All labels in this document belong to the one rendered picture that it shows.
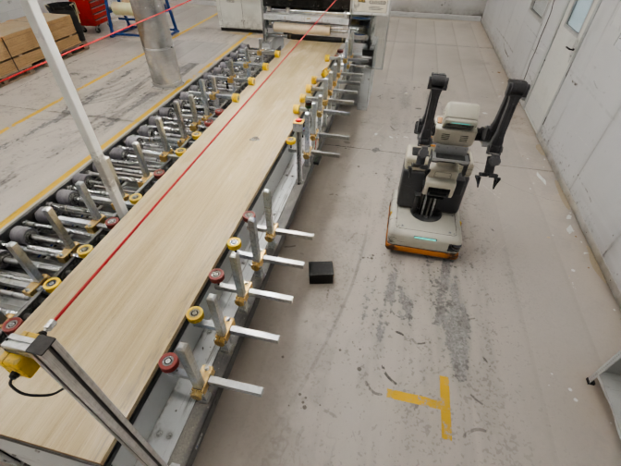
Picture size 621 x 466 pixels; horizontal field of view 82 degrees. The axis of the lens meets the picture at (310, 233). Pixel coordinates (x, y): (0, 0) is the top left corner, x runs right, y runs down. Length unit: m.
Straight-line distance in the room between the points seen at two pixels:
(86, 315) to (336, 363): 1.56
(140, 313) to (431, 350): 1.93
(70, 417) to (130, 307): 0.51
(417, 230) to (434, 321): 0.77
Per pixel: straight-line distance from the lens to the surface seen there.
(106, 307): 2.04
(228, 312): 2.16
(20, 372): 1.00
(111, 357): 1.86
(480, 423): 2.71
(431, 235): 3.22
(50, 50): 2.20
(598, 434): 3.04
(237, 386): 1.70
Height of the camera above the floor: 2.36
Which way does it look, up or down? 43 degrees down
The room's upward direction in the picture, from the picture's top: 1 degrees clockwise
